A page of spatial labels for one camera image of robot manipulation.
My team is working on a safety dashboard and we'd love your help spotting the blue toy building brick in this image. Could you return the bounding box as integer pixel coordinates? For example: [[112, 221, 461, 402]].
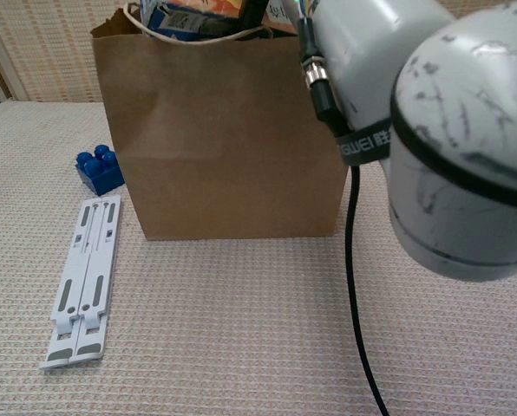
[[75, 144, 125, 197]]

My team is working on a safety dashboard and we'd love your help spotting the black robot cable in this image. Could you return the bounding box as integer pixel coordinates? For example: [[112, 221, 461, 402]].
[[300, 16, 392, 416]]

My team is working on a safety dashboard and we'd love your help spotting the beige woven folding screen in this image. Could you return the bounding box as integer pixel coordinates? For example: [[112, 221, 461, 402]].
[[0, 0, 517, 104]]

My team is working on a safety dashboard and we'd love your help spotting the beige woven tablecloth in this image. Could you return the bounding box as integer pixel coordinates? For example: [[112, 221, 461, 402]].
[[0, 100, 517, 416]]

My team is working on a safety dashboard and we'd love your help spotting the brown paper shopping bag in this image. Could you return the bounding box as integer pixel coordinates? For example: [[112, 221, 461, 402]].
[[89, 2, 350, 242]]

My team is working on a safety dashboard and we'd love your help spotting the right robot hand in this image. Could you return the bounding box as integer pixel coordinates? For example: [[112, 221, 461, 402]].
[[239, 0, 271, 34]]

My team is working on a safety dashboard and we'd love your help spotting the orange cookie box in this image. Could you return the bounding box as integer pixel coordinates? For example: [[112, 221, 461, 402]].
[[139, 0, 301, 43]]

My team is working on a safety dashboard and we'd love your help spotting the white folding laptop stand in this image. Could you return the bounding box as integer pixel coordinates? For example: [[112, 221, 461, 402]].
[[38, 194, 123, 371]]

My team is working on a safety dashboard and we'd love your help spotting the black velcro cable strap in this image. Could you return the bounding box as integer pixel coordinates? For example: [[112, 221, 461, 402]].
[[335, 116, 394, 168]]

